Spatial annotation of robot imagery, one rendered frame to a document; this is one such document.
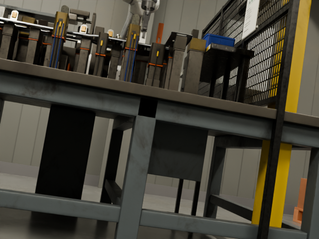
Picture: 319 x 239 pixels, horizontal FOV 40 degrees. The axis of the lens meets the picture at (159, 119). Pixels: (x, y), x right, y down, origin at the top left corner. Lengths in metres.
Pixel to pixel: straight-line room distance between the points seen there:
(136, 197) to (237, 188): 3.70
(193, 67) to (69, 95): 0.77
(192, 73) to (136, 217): 0.84
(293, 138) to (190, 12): 3.69
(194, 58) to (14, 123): 3.16
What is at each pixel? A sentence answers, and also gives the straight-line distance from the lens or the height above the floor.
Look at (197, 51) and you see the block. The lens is 2.23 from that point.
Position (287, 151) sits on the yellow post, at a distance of 1.93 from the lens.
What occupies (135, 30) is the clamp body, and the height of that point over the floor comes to 1.02.
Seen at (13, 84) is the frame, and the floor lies 0.62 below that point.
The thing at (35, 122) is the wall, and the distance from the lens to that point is 5.02.
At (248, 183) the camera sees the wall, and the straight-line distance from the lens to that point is 5.36.
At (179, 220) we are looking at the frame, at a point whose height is 0.21.
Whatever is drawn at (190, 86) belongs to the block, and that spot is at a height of 0.81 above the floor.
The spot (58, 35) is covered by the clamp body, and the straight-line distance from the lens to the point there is 2.15.
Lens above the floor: 0.44
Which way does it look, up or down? 5 degrees up
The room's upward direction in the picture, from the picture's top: 9 degrees clockwise
